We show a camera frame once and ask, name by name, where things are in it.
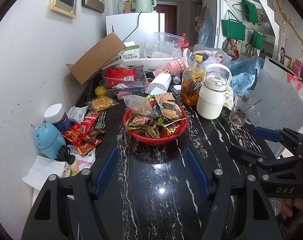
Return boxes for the green tote bag left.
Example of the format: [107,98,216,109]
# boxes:
[222,10,246,41]

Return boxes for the red plastic basket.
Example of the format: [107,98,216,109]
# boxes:
[123,108,188,146]

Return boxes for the white paper roll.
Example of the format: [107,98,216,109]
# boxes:
[149,73,172,95]

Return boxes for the white cap dark jar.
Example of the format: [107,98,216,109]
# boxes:
[43,103,71,133]

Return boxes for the green electric kettle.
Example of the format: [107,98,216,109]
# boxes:
[135,0,157,12]

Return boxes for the pink panda cup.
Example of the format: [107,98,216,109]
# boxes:
[153,57,187,77]

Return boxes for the large cartoon zip snack bag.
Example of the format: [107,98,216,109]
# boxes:
[121,93,187,128]

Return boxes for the clear plastic tray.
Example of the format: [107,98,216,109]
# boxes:
[102,66,149,98]

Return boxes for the yellow lemon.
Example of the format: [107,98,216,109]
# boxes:
[94,85,107,97]

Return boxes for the peanut snack packet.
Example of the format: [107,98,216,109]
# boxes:
[125,114,154,130]

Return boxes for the blue round gadget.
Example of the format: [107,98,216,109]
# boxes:
[30,121,66,159]

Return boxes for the green white carton box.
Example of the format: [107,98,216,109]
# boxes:
[121,41,140,60]

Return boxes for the grey leaf pattern chair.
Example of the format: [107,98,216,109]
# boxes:
[249,68,303,156]

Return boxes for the wall intercom panel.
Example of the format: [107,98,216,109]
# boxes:
[50,0,77,18]

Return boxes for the green lollipop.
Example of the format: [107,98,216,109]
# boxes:
[157,117,166,127]

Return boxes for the yellow noodle snack bag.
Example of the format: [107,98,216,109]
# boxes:
[86,95,118,112]

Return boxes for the glass mug with cat print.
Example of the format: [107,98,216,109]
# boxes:
[229,92,260,127]

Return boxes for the person's right hand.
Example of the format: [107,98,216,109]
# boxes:
[281,198,303,219]

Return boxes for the clear zip plastic bag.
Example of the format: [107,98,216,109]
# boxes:
[147,32,185,58]

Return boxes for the white kettle with glass lid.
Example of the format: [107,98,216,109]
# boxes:
[197,63,234,120]

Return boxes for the red orange snack packets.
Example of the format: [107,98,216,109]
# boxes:
[62,113,105,156]

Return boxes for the red cola bottle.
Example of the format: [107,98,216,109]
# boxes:
[181,33,190,51]

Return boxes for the brown cardboard box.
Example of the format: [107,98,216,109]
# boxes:
[66,33,126,85]

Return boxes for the green tote bag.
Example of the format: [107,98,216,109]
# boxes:
[222,10,246,41]
[250,30,266,50]
[232,0,259,24]

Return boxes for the red barcode snack bag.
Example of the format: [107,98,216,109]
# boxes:
[106,67,136,88]

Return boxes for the white tissue paper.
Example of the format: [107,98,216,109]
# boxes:
[22,155,71,190]

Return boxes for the green tote bag upper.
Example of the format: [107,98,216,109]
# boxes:
[232,0,259,24]

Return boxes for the white mini fridge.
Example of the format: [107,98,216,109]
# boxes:
[105,12,165,44]

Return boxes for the yellow iced tea bottle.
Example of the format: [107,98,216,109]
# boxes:
[180,54,205,106]

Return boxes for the white patterned sachet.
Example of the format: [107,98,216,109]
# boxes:
[67,106,88,124]

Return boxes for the green tote bag lower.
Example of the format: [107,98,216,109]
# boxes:
[250,30,266,50]

